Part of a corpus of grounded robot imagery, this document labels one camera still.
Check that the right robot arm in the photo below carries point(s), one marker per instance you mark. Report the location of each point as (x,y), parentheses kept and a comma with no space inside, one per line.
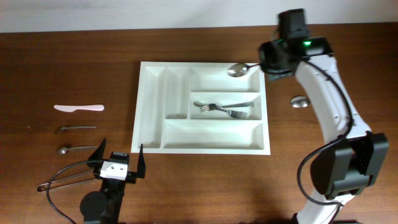
(352,155)

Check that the small metal teaspoon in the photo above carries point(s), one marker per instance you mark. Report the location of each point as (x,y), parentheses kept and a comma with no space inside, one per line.
(66,128)
(64,150)

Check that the white handled fork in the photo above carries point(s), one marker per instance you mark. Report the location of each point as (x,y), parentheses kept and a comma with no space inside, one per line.
(233,113)

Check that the metal tongs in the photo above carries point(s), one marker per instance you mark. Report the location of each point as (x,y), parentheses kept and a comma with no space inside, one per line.
(75,179)

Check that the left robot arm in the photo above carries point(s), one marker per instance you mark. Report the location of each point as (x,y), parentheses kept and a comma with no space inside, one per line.
(104,205)

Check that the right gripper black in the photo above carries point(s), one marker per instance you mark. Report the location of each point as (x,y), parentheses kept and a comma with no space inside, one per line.
(272,62)

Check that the pink plastic knife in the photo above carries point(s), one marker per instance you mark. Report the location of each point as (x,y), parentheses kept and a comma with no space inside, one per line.
(70,108)

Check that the large metal spoon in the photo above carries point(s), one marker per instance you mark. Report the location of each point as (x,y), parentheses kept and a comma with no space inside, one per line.
(239,69)
(300,102)

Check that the metal fork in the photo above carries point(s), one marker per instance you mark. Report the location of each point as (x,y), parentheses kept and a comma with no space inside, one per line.
(213,106)

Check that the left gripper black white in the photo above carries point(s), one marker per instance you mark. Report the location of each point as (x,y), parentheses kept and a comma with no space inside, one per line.
(132,177)

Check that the white cutlery tray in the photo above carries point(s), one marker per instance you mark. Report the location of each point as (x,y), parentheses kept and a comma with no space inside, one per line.
(167,122)

